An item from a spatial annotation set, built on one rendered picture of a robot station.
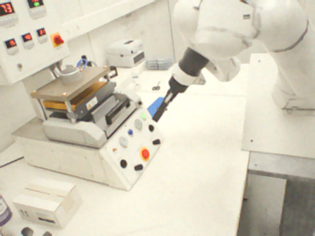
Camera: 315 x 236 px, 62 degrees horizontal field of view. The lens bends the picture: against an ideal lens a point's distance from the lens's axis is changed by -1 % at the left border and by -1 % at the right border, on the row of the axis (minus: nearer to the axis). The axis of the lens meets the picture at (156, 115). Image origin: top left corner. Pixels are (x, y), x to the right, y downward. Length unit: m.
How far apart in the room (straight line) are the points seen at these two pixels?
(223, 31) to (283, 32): 0.13
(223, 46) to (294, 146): 0.66
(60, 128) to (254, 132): 0.75
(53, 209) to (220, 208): 0.53
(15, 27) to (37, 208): 0.63
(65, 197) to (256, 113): 0.79
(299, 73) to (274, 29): 0.21
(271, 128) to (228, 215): 0.42
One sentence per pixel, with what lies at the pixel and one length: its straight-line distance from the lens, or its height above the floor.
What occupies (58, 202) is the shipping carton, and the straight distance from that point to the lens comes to 0.94.
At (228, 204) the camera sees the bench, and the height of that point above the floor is 0.75.
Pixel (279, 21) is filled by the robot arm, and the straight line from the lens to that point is 0.60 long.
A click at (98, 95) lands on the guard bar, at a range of 1.04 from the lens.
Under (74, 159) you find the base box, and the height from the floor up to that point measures 0.85.
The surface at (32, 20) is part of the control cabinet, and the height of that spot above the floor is 1.33.
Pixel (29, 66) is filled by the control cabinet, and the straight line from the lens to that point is 1.12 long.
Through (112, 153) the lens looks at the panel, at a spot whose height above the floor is 0.89.
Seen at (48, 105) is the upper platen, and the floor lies 1.04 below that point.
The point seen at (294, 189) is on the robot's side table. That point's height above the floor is 0.47.
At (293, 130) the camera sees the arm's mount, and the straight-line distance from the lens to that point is 1.14.
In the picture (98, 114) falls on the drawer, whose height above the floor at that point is 0.99.
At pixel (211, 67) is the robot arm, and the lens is 0.95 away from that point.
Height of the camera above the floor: 1.45
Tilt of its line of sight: 30 degrees down
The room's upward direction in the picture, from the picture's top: 10 degrees counter-clockwise
